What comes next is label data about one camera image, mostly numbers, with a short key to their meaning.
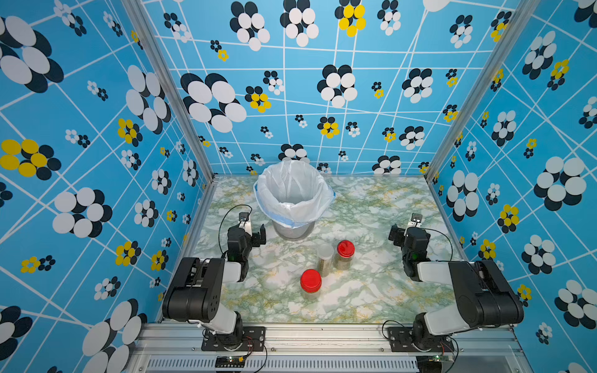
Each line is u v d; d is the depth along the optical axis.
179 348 0.73
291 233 0.93
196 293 0.46
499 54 0.77
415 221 0.79
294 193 0.99
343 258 0.80
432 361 0.71
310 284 0.74
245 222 0.80
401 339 0.73
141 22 0.71
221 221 1.05
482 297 0.45
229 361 0.72
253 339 0.73
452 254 0.94
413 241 0.71
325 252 0.74
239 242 0.71
